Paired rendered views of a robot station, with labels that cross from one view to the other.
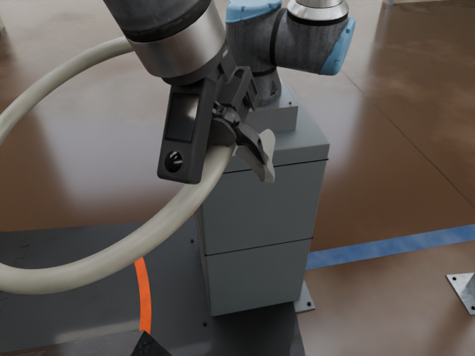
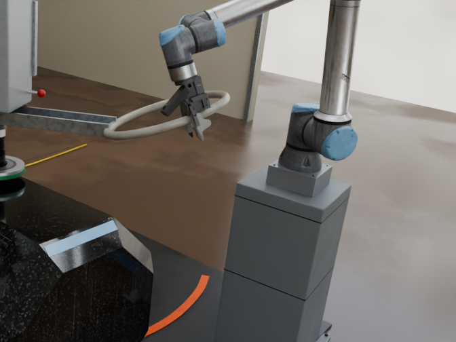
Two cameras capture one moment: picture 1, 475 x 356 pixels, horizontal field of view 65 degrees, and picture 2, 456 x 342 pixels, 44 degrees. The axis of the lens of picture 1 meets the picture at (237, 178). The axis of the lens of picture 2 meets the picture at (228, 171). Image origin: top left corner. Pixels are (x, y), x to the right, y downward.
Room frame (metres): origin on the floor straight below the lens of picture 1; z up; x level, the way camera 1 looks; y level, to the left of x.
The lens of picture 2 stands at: (-0.98, -1.24, 1.70)
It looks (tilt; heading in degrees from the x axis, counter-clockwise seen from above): 20 degrees down; 38
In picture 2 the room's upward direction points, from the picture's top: 8 degrees clockwise
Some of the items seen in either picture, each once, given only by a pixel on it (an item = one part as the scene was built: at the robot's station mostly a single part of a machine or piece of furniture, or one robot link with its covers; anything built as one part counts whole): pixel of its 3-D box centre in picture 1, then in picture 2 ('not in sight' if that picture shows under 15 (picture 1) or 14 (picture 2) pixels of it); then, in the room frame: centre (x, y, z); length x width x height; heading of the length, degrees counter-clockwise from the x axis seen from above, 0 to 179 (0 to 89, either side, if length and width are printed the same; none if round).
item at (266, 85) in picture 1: (251, 76); (301, 153); (1.06, -0.04, 0.99); 0.19 x 0.19 x 0.10
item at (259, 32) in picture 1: (255, 31); (308, 124); (1.06, -0.05, 1.12); 0.17 x 0.15 x 0.18; 65
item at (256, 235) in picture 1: (247, 208); (281, 267); (1.07, -0.04, 0.43); 0.50 x 0.50 x 0.85; 12
